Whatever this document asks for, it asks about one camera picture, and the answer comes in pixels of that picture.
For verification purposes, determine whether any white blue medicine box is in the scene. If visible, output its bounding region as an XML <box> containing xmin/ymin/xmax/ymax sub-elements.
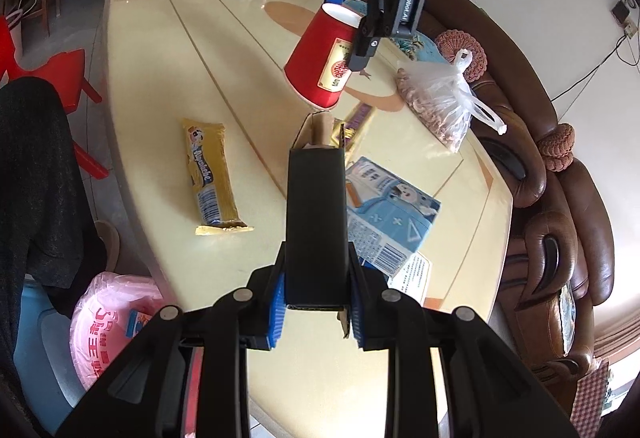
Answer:
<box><xmin>387</xmin><ymin>253</ymin><xmax>432</xmax><ymax>305</ymax></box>

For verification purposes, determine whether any purple gold small box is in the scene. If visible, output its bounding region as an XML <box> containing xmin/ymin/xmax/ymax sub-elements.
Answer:
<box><xmin>331</xmin><ymin>102</ymin><xmax>376</xmax><ymax>166</ymax></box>

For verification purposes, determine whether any brown leather long sofa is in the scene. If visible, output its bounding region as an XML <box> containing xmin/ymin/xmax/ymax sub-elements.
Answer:
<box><xmin>344</xmin><ymin>0</ymin><xmax>561</xmax><ymax>209</ymax></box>

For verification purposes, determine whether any pink cushion on armrest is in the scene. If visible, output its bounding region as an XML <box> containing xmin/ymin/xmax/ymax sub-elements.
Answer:
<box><xmin>537</xmin><ymin>124</ymin><xmax>575</xmax><ymax>172</ymax></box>

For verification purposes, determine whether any yellow snack wrapper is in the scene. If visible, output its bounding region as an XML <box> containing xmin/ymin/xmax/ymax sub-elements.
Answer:
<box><xmin>181</xmin><ymin>118</ymin><xmax>253</xmax><ymax>236</ymax></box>

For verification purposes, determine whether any wall socket with adapter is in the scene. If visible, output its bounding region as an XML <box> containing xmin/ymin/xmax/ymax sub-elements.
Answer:
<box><xmin>611</xmin><ymin>0</ymin><xmax>638</xmax><ymax>39</ymax></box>

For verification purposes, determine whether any light blue milk carton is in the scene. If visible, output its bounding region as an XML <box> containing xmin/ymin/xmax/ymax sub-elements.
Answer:
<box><xmin>345</xmin><ymin>157</ymin><xmax>440</xmax><ymax>277</ymax></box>

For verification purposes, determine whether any round pink cushion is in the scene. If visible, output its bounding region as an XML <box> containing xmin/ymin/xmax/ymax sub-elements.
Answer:
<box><xmin>435</xmin><ymin>29</ymin><xmax>488</xmax><ymax>83</ymax></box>

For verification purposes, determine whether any pink lined trash bin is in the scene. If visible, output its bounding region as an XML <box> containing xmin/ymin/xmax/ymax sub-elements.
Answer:
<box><xmin>70</xmin><ymin>272</ymin><xmax>165</xmax><ymax>390</ymax></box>

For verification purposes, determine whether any red plastic stool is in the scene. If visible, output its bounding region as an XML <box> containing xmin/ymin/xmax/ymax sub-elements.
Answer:
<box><xmin>0</xmin><ymin>14</ymin><xmax>111</xmax><ymax>181</ymax></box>

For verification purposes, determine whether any red paper cup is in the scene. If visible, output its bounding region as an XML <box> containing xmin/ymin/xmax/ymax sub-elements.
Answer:
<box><xmin>284</xmin><ymin>3</ymin><xmax>362</xmax><ymax>109</ymax></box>

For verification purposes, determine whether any brown leather armchair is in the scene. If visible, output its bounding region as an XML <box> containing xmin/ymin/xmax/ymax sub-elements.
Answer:
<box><xmin>497</xmin><ymin>161</ymin><xmax>615</xmax><ymax>410</ymax></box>

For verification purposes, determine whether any hanging wall cable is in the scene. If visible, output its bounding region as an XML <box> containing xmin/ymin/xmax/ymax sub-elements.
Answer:
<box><xmin>549</xmin><ymin>31</ymin><xmax>640</xmax><ymax>119</ymax></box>

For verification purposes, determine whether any blue yellow small box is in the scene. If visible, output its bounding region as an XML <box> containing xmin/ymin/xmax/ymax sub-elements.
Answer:
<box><xmin>125</xmin><ymin>309</ymin><xmax>152</xmax><ymax>338</ymax></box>

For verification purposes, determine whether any plastic bag of peanuts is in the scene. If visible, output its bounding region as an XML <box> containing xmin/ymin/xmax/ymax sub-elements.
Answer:
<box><xmin>396</xmin><ymin>53</ymin><xmax>508</xmax><ymax>153</ymax></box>

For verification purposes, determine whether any cream coffee table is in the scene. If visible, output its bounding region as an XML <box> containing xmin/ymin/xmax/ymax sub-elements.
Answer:
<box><xmin>104</xmin><ymin>0</ymin><xmax>512</xmax><ymax>437</ymax></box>

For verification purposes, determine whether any blue floral sofa cover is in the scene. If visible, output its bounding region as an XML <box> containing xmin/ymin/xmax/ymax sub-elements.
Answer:
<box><xmin>344</xmin><ymin>0</ymin><xmax>452</xmax><ymax>66</ymax></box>

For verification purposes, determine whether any checkered cloth tv cabinet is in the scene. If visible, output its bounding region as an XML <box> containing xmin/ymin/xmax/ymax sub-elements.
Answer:
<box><xmin>570</xmin><ymin>360</ymin><xmax>610</xmax><ymax>438</ymax></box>

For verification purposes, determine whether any armchair blue seat cover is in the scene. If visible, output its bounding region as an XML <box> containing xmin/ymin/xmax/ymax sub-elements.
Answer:
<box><xmin>558</xmin><ymin>283</ymin><xmax>577</xmax><ymax>354</ymax></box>

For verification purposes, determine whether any black cardboard box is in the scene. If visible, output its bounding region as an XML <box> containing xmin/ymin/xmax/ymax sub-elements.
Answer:
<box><xmin>284</xmin><ymin>112</ymin><xmax>350</xmax><ymax>336</ymax></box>

